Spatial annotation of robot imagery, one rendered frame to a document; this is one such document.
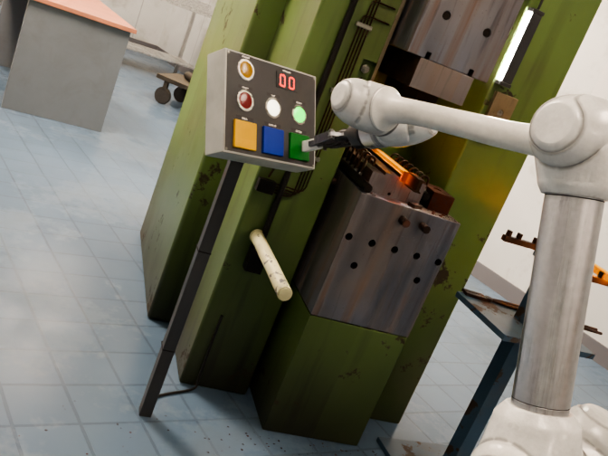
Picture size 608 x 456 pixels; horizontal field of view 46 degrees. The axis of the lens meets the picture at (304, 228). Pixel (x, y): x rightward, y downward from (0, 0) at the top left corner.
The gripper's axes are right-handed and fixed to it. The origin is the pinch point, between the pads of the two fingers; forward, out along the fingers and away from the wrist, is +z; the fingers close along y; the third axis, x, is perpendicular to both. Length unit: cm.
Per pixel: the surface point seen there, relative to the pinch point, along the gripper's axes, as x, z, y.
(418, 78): 25.7, -9.3, 37.0
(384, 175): -2.9, 6.1, 39.0
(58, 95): 104, 347, 84
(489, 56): 34, -24, 55
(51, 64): 122, 339, 74
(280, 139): 0.8, 4.7, -8.0
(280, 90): 15.0, 5.4, -7.6
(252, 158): -5.4, 6.8, -15.8
